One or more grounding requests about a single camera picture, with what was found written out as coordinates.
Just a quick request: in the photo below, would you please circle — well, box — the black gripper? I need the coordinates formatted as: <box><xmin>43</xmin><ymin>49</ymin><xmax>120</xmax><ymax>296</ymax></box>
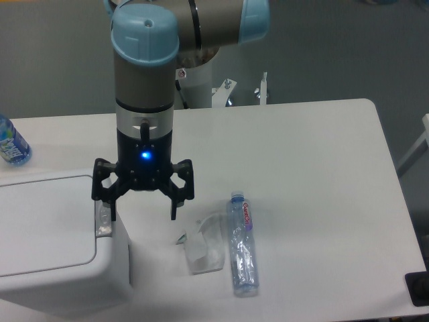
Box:
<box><xmin>91</xmin><ymin>107</ymin><xmax>194</xmax><ymax>221</ymax></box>

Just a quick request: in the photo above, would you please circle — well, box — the white push-lid trash can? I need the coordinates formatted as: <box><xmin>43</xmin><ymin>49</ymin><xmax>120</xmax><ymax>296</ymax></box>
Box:
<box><xmin>1</xmin><ymin>169</ymin><xmax>133</xmax><ymax>317</ymax></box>

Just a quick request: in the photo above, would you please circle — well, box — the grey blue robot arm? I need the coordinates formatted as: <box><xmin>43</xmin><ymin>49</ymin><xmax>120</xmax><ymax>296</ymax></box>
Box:
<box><xmin>92</xmin><ymin>1</ymin><xmax>270</xmax><ymax>221</ymax></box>

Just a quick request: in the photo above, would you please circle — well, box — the crumpled clear plastic wrapper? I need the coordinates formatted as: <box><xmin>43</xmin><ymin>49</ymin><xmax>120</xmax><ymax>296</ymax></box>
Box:
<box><xmin>176</xmin><ymin>213</ymin><xmax>225</xmax><ymax>275</ymax></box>

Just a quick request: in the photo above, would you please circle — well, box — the blue labelled water bottle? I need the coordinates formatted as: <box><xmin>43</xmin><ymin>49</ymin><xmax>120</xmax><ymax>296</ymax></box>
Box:
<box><xmin>1</xmin><ymin>115</ymin><xmax>32</xmax><ymax>166</ymax></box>

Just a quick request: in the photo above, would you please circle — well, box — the clear empty plastic bottle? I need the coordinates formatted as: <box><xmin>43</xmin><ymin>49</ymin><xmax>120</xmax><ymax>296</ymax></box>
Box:
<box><xmin>227</xmin><ymin>191</ymin><xmax>259</xmax><ymax>298</ymax></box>

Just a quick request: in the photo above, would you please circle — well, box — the black clamp at table edge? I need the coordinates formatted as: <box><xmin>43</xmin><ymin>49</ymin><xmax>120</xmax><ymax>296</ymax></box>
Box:
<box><xmin>405</xmin><ymin>271</ymin><xmax>428</xmax><ymax>307</ymax></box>

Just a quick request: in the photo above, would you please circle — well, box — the black cable on pedestal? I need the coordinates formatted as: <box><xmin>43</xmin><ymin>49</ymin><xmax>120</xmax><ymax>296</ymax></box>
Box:
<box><xmin>174</xmin><ymin>68</ymin><xmax>189</xmax><ymax>110</ymax></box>

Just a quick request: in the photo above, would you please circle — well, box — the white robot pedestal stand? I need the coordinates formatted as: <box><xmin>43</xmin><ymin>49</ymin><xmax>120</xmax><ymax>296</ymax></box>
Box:
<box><xmin>172</xmin><ymin>50</ymin><xmax>271</xmax><ymax>110</ymax></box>

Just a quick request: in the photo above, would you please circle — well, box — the white frame at right edge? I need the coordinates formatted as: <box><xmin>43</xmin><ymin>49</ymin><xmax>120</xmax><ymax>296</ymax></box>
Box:
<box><xmin>396</xmin><ymin>114</ymin><xmax>428</xmax><ymax>178</ymax></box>

